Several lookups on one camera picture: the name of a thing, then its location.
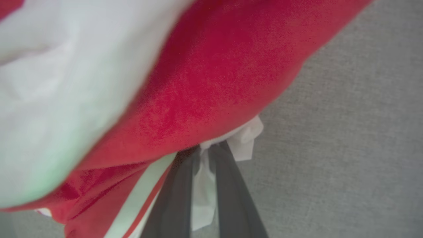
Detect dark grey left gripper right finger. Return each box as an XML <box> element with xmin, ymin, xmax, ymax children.
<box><xmin>210</xmin><ymin>141</ymin><xmax>269</xmax><ymax>238</ymax></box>

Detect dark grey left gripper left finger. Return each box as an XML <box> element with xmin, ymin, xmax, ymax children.
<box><xmin>140</xmin><ymin>147</ymin><xmax>201</xmax><ymax>238</ymax></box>

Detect red and white jersey shirt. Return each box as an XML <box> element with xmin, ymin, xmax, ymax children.
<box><xmin>0</xmin><ymin>0</ymin><xmax>372</xmax><ymax>238</ymax></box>

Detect grey fabric sofa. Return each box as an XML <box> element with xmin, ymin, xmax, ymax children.
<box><xmin>0</xmin><ymin>0</ymin><xmax>423</xmax><ymax>238</ymax></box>

